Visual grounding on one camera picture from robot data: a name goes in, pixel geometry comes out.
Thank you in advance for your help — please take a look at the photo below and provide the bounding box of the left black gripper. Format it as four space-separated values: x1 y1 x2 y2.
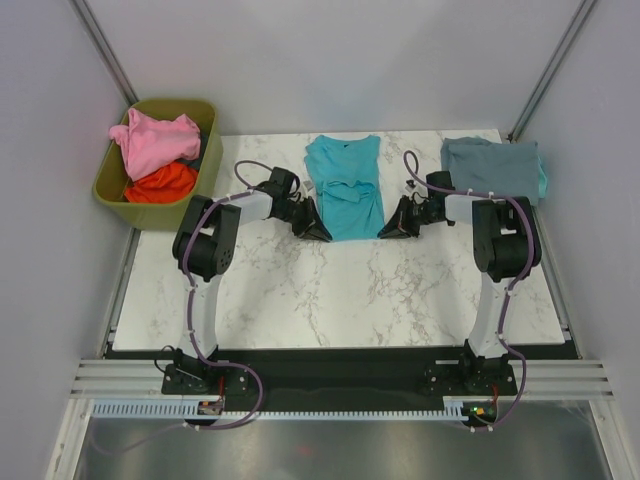
274 198 331 244

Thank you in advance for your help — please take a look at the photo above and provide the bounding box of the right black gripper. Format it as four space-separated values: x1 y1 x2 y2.
379 196 439 240

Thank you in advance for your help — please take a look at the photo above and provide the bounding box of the turquoise t shirt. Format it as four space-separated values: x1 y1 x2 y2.
304 135 384 241

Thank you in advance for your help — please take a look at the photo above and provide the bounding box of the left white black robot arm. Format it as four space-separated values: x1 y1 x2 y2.
161 167 332 395

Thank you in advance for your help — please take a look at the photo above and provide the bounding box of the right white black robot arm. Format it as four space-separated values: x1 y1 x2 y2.
378 171 541 396

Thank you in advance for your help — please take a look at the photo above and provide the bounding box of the folded grey t shirt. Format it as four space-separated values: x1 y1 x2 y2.
440 137 541 206

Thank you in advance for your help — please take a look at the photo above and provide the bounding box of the dark teal t shirt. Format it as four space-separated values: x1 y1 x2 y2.
182 132 211 174

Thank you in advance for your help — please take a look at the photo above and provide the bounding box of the orange t shirt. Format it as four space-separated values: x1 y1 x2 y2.
124 162 198 204

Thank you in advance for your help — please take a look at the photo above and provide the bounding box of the folded light teal t shirt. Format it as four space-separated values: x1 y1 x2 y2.
537 155 549 199

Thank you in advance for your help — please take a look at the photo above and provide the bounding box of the pink t shirt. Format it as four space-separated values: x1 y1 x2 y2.
108 108 201 181

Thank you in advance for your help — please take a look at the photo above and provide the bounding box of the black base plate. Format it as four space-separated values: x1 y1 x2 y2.
107 342 578 411

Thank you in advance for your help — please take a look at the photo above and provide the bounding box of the white slotted cable duct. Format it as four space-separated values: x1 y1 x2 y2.
91 399 496 421

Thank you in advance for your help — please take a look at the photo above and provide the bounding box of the right grey frame post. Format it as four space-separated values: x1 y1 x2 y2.
504 0 599 143

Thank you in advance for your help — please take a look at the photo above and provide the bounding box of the grey metal frame post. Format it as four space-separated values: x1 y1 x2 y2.
69 0 139 105

